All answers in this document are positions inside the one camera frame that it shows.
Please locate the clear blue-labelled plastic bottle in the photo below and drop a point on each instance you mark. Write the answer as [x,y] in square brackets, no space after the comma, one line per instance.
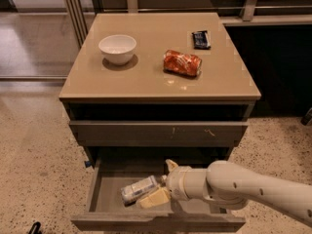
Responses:
[132,192]

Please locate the dark object at right edge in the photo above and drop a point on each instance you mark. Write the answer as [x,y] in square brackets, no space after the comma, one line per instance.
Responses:
[307,118]

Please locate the dark blue snack packet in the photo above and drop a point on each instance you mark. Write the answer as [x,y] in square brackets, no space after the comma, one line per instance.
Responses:
[201,40]

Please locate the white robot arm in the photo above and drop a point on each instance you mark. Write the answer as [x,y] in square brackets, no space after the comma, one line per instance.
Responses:
[230,186]

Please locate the white ceramic bowl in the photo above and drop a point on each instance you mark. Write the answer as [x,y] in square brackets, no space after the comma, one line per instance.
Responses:
[118,49]

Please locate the black object at floor edge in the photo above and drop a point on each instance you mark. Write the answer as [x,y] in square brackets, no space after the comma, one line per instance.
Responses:
[35,228]

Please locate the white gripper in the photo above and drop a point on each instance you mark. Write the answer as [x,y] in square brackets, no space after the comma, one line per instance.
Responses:
[175,184]

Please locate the beige drawer cabinet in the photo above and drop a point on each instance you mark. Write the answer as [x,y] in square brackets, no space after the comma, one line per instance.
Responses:
[141,90]

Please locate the crushed red soda can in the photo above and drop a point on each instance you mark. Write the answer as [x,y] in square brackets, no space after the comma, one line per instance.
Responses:
[182,64]

